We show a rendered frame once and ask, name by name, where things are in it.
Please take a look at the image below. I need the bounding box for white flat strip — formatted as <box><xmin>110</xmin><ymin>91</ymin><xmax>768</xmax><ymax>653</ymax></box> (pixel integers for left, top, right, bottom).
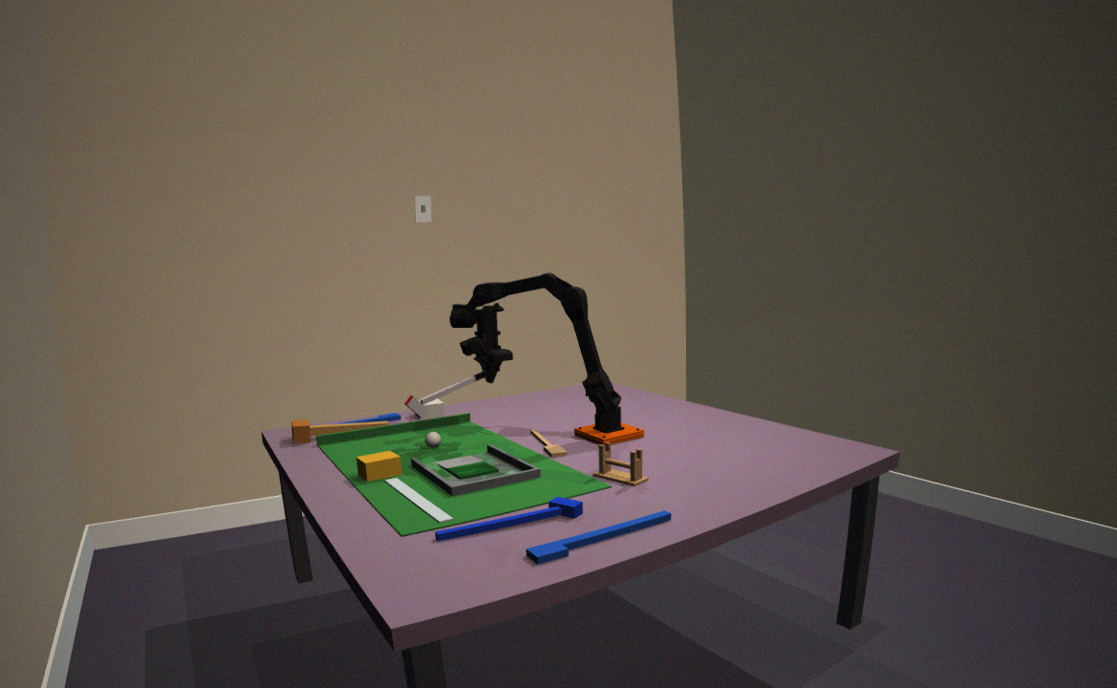
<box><xmin>385</xmin><ymin>478</ymin><xmax>454</xmax><ymax>523</ymax></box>

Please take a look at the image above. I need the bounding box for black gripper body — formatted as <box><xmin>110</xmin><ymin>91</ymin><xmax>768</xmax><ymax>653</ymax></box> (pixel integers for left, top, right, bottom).
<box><xmin>472</xmin><ymin>328</ymin><xmax>513</xmax><ymax>362</ymax></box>

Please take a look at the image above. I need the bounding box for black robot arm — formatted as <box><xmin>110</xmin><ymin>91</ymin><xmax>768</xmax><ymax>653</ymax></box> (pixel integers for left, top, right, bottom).
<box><xmin>449</xmin><ymin>273</ymin><xmax>624</xmax><ymax>433</ymax></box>

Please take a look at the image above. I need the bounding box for white block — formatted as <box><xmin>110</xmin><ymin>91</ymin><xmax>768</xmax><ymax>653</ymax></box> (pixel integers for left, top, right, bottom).
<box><xmin>416</xmin><ymin>398</ymin><xmax>443</xmax><ymax>419</ymax></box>

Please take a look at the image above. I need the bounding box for green mat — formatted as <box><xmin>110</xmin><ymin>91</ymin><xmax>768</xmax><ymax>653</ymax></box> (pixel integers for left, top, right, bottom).
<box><xmin>318</xmin><ymin>421</ymin><xmax>612</xmax><ymax>537</ymax></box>

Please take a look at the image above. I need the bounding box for brown wooden mallet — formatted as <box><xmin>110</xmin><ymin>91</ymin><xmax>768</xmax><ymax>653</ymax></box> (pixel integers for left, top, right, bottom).
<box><xmin>292</xmin><ymin>419</ymin><xmax>389</xmax><ymax>443</ymax></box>

